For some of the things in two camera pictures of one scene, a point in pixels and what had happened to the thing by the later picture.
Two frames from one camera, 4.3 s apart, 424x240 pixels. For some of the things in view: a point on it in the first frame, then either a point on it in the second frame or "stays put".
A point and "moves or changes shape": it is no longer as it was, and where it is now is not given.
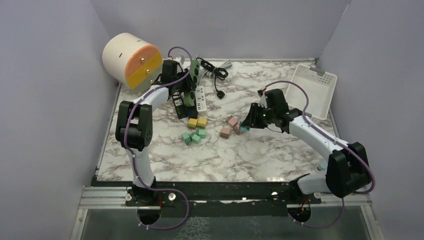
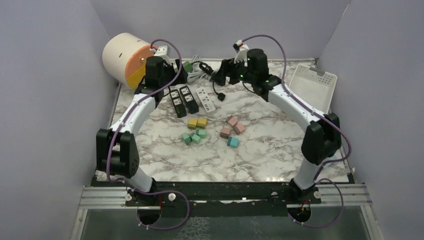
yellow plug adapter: (202, 123) stays put
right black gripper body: (261, 115) → (236, 72)
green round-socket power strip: (189, 98) moves or changes shape
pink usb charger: (237, 129) stays put
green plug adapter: (187, 138) stays put
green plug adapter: (201, 133) stays put
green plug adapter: (196, 139) stays put
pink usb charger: (231, 121) stays put
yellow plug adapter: (192, 123) stays put
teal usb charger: (244, 128) → (233, 142)
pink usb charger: (225, 132) stays put
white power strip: (200, 98) moves or changes shape
